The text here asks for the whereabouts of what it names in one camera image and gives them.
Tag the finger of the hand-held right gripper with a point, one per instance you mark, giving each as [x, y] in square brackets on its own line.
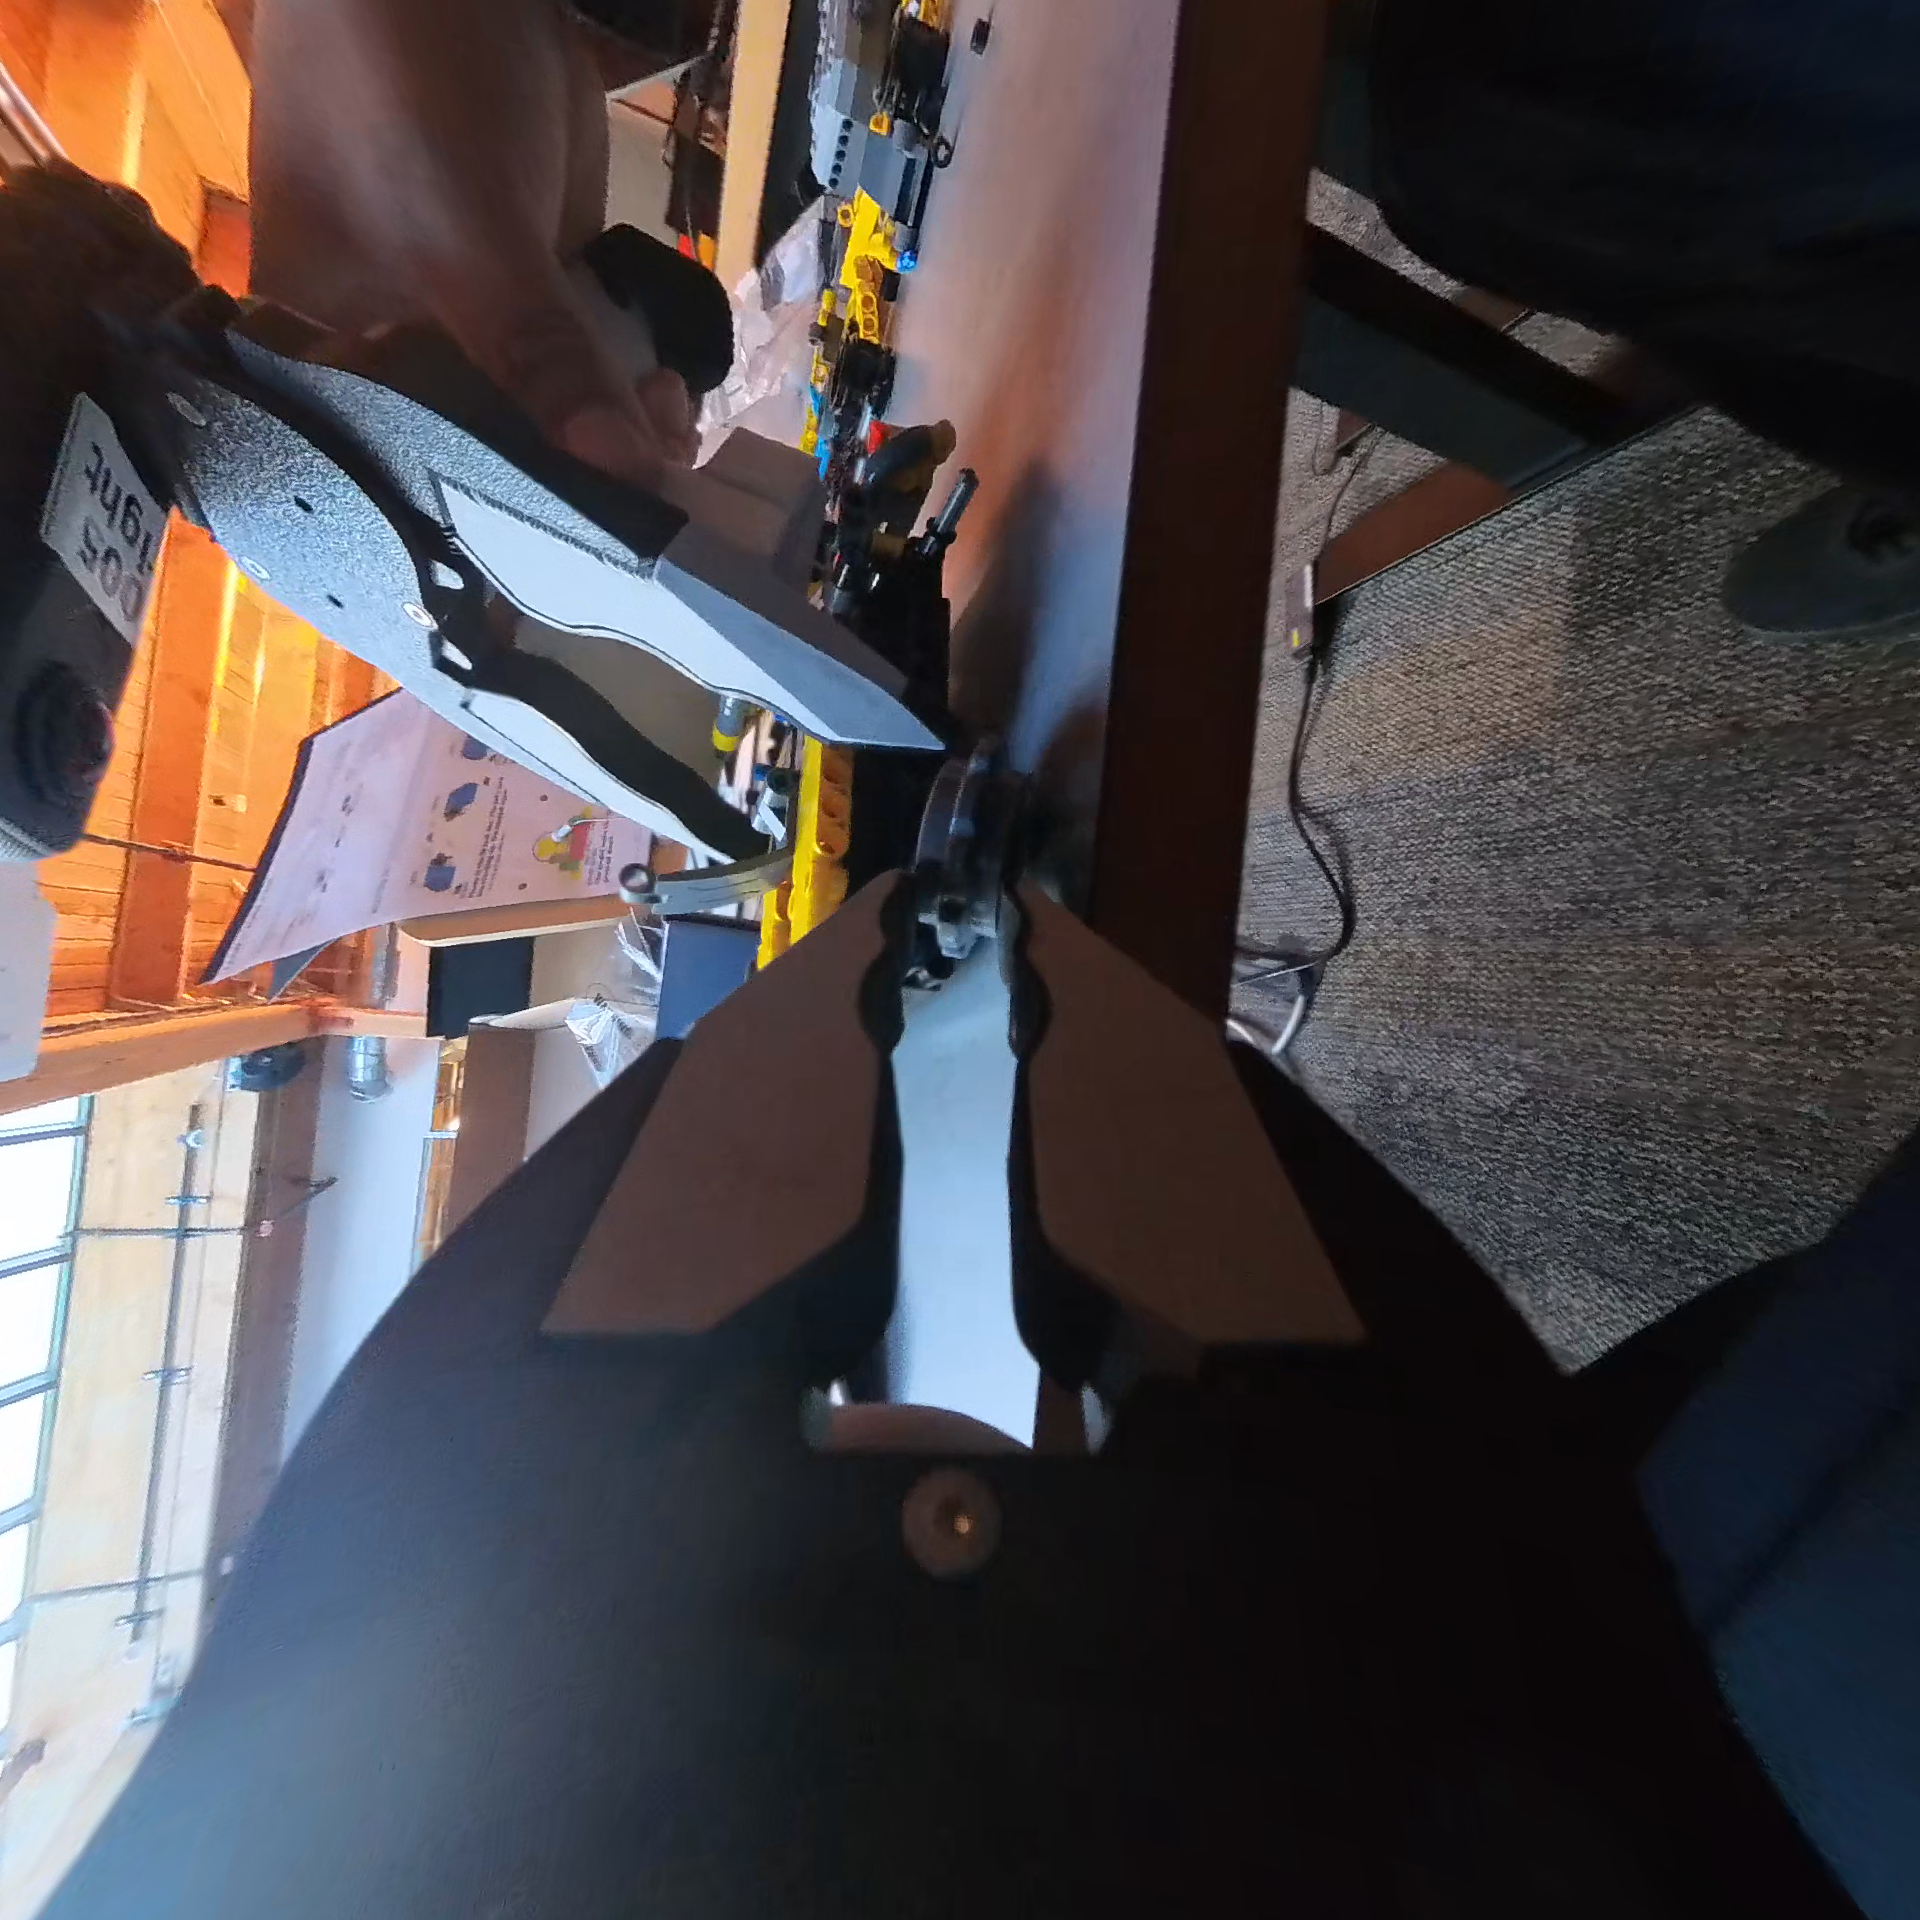
[615, 749]
[720, 639]

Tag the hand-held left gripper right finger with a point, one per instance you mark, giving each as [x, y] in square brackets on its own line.
[1184, 1184]

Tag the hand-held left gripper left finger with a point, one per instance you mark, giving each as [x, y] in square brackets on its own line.
[751, 1170]

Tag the yellow toy brick vehicle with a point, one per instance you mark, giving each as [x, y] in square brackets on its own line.
[822, 825]

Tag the grey desk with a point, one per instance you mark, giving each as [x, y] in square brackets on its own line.
[1037, 300]

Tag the person's right hand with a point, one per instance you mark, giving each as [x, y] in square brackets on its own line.
[435, 181]

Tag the instruction booklet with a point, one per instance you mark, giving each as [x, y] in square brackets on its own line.
[389, 809]

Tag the pile of toy brick parts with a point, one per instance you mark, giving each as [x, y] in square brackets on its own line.
[869, 253]

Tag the window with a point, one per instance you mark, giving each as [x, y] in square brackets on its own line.
[30, 1320]

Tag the person's grey shoe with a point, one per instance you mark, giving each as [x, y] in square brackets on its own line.
[1830, 562]

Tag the dark desk frame bar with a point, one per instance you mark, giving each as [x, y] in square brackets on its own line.
[1440, 376]

